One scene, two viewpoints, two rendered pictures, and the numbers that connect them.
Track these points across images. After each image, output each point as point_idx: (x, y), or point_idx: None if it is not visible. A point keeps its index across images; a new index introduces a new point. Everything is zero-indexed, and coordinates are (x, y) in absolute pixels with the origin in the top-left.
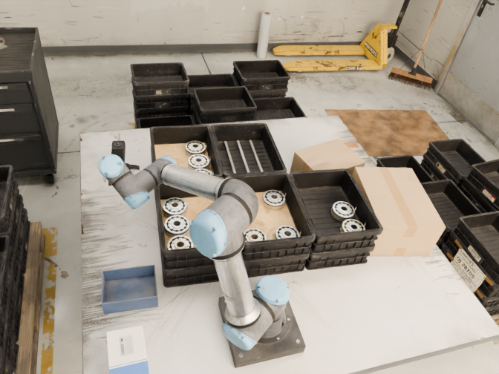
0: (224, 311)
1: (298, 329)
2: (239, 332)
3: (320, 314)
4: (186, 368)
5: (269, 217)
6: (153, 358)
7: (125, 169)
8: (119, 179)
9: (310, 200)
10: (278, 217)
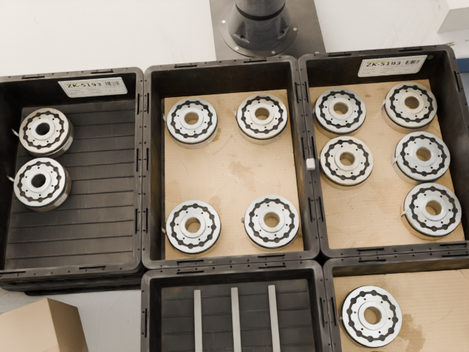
0: (320, 41)
1: (212, 10)
2: None
3: (165, 49)
4: None
5: (213, 185)
6: (418, 8)
7: None
8: None
9: (103, 232)
10: (194, 182)
